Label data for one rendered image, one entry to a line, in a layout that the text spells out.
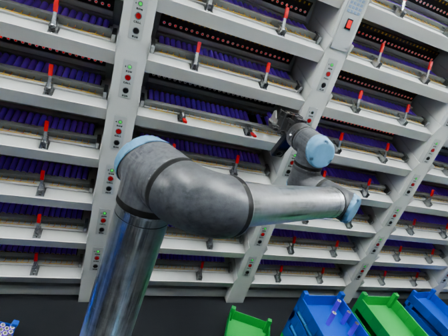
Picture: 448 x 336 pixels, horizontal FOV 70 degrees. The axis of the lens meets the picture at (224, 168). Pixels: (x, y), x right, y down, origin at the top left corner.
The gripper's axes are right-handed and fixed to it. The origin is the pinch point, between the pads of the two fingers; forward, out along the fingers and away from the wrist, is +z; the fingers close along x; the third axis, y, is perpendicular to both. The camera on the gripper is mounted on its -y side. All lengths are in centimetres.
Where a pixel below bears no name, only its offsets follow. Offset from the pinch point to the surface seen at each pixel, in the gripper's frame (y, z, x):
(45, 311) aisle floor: -96, -6, 73
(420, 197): -24, 5, -103
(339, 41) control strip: 34.7, -3.5, -12.7
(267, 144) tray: -8.9, -2.1, 0.3
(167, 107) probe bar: -3.6, 2.0, 41.3
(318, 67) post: 24.2, -2.7, -8.7
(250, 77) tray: 14.0, 2.4, 14.0
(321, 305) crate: -64, -32, -34
